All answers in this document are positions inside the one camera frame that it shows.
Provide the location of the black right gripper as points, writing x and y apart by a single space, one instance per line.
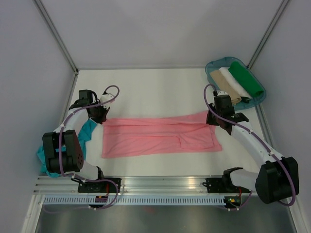
209 121

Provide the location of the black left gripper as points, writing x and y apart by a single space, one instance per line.
103 118

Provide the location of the teal t shirt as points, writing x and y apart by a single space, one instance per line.
84 135

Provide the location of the pink t shirt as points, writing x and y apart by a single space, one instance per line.
130 137

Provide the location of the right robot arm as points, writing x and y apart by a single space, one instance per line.
277 178

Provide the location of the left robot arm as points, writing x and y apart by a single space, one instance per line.
63 152

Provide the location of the rolled white t shirt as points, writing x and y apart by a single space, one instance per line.
233 82

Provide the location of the rolled beige t shirt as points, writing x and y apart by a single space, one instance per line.
223 85

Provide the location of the rolled green t shirt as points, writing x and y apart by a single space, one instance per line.
245 79

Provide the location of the blue plastic bin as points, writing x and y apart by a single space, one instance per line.
245 103

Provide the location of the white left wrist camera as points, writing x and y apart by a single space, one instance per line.
107 98

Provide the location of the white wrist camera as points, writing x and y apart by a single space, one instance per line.
222 93
107 98

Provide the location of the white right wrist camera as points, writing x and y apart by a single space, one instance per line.
222 93

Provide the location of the aluminium mounting rail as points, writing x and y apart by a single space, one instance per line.
130 185

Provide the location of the right aluminium frame post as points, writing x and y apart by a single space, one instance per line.
272 25

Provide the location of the aluminium frame post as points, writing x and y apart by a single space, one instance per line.
56 35
272 25

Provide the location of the white slotted cable duct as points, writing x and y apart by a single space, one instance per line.
134 200

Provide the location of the left aluminium frame post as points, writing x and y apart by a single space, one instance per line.
56 35

